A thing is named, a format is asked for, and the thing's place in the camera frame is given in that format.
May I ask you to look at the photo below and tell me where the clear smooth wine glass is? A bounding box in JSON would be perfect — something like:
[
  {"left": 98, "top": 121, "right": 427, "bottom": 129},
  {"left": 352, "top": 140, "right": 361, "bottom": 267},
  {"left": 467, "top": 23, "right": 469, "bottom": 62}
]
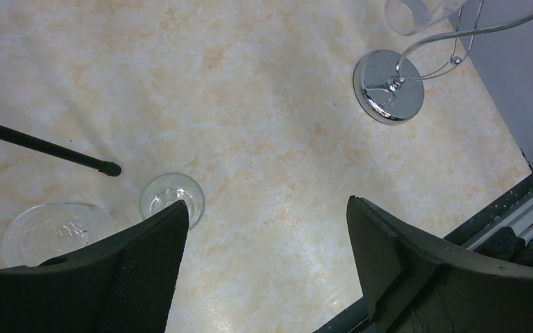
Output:
[{"left": 2, "top": 203, "right": 133, "bottom": 267}]

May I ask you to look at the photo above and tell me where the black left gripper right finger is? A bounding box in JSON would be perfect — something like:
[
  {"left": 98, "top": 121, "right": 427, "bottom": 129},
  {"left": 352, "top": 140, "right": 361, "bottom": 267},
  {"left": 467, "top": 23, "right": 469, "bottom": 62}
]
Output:
[{"left": 346, "top": 196, "right": 533, "bottom": 332}]

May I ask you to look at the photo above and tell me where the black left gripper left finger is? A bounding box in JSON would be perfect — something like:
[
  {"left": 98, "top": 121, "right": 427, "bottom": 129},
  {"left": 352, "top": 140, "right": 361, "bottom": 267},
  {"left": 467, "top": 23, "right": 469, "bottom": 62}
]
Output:
[{"left": 0, "top": 200, "right": 189, "bottom": 332}]

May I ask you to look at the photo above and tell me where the black perforated music stand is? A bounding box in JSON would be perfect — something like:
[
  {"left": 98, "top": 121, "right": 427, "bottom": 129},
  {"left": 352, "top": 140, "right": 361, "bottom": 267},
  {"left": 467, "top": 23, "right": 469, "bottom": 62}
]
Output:
[{"left": 0, "top": 125, "right": 122, "bottom": 177}]

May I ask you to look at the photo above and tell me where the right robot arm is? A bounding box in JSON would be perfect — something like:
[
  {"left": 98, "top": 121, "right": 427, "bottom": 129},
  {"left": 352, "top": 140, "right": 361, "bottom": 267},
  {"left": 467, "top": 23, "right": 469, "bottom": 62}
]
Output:
[{"left": 475, "top": 227, "right": 533, "bottom": 267}]

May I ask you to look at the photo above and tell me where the chrome wine glass rack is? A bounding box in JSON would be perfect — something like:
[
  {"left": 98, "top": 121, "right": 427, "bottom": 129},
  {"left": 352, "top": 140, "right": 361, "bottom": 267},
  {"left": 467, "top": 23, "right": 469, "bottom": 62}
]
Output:
[{"left": 353, "top": 1, "right": 533, "bottom": 126}]

